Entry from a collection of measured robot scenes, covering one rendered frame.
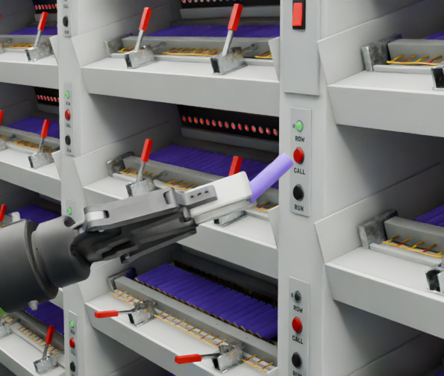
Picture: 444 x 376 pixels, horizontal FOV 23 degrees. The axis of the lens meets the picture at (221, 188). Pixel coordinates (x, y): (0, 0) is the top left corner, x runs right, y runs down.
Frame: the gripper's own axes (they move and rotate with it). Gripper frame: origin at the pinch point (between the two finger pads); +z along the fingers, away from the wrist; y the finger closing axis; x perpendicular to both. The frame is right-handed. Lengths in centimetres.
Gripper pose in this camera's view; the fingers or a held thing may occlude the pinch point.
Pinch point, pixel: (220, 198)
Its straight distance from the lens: 117.7
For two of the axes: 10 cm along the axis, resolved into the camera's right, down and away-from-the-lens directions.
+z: 9.4, -3.2, -0.9
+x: 2.6, 8.8, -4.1
